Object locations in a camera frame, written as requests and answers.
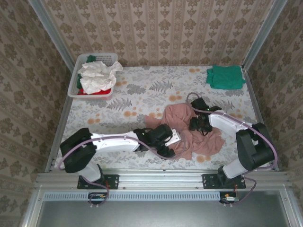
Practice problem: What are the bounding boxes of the pink t-shirt with pixel print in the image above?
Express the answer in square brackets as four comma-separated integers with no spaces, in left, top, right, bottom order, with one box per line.
[144,103,226,160]

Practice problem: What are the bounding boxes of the folded green t-shirt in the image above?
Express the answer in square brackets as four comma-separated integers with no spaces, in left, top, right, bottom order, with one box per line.
[205,64,247,90]

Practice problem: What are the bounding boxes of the floral tablecloth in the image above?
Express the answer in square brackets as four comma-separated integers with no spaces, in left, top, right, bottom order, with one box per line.
[54,65,267,171]

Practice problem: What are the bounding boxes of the red t-shirt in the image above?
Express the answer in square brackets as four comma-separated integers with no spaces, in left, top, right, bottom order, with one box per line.
[77,87,112,96]

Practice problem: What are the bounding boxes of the grey metal panel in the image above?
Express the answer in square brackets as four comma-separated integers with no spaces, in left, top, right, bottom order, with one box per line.
[35,201,288,227]

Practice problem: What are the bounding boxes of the crumpled white t-shirt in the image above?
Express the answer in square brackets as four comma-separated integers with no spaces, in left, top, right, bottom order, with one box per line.
[77,60,124,95]

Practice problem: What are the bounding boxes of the small electronics board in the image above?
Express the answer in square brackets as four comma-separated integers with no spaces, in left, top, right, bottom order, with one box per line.
[89,192,107,205]
[220,192,239,204]

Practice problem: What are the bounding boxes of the white plastic laundry basket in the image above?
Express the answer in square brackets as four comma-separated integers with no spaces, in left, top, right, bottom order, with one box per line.
[67,52,119,101]

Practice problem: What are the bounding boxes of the crumpled green t-shirt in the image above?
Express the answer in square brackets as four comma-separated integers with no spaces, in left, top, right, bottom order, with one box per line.
[76,55,97,90]

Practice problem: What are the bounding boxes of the aluminium cross rail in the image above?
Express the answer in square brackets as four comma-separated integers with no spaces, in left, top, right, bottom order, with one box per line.
[35,169,292,190]

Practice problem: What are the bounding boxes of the aluminium side rail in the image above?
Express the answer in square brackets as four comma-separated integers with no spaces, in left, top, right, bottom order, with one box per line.
[243,70,280,171]
[45,94,74,172]

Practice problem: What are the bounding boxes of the grey slotted cable duct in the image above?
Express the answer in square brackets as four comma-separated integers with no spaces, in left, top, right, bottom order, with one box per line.
[44,191,221,201]

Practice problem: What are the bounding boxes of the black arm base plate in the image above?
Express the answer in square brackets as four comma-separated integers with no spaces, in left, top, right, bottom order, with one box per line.
[77,174,119,190]
[202,174,246,190]

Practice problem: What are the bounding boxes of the aluminium frame post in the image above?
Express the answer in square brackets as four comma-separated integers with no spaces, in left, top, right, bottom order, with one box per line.
[28,0,76,71]
[242,0,288,70]

